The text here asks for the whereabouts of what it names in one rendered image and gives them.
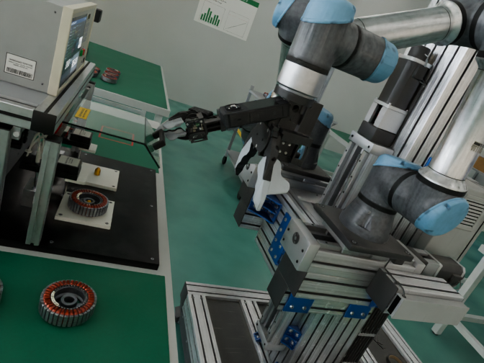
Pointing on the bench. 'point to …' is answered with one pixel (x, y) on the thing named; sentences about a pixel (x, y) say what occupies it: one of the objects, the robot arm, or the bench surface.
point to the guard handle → (159, 139)
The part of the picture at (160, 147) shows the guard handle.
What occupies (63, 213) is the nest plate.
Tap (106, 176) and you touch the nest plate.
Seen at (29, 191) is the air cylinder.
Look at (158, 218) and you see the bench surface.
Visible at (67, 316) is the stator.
